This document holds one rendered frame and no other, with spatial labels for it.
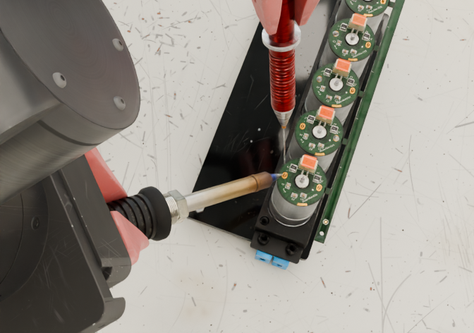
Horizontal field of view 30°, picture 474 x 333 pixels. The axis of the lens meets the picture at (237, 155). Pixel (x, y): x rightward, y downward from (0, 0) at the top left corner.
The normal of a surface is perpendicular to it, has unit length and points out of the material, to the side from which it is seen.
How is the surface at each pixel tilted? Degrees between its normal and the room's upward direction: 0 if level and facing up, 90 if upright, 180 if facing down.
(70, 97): 60
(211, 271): 0
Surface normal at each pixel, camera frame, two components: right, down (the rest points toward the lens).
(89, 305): -0.39, -0.08
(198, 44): 0.06, -0.33
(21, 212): 0.92, -0.13
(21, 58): 0.83, -0.47
